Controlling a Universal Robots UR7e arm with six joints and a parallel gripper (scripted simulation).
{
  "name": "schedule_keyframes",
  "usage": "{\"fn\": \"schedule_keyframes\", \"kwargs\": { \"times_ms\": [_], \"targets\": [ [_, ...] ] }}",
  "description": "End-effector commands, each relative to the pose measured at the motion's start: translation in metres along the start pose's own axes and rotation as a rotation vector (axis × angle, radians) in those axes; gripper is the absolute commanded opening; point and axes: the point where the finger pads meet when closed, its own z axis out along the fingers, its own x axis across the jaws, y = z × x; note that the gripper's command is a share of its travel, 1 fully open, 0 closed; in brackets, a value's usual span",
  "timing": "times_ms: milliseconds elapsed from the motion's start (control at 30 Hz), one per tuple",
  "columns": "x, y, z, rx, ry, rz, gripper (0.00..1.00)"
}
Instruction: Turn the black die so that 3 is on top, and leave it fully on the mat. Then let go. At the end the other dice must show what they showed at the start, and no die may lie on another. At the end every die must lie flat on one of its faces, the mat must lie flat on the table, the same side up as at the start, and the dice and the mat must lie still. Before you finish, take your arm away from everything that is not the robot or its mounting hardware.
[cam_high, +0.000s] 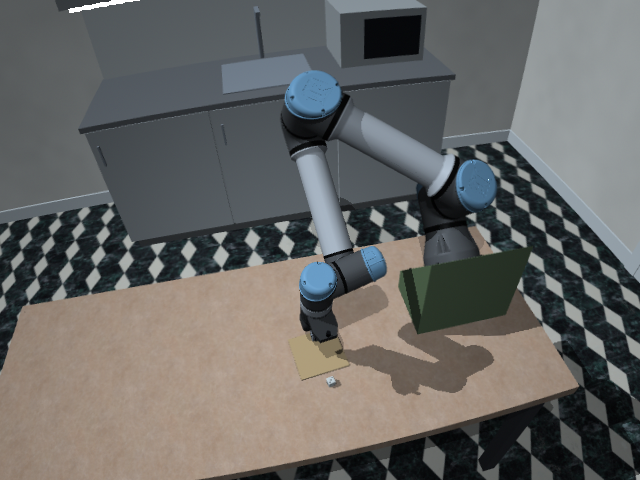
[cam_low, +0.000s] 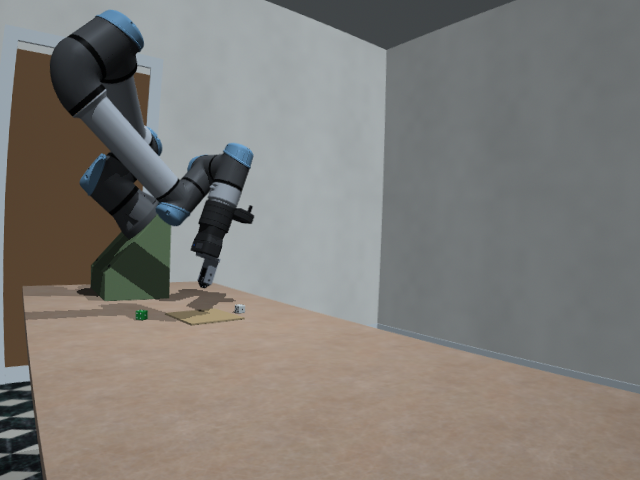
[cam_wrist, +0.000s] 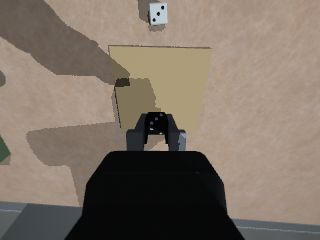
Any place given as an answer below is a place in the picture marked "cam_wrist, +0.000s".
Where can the tan flat mat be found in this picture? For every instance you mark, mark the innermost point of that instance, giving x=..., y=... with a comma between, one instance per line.
x=160, y=79

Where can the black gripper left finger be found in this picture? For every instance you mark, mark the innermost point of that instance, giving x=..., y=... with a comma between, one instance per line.
x=137, y=138

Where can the white die with black pips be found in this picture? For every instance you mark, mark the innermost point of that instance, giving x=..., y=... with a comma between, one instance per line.
x=158, y=13

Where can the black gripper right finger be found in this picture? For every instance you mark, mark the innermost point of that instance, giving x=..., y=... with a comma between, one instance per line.
x=176, y=139

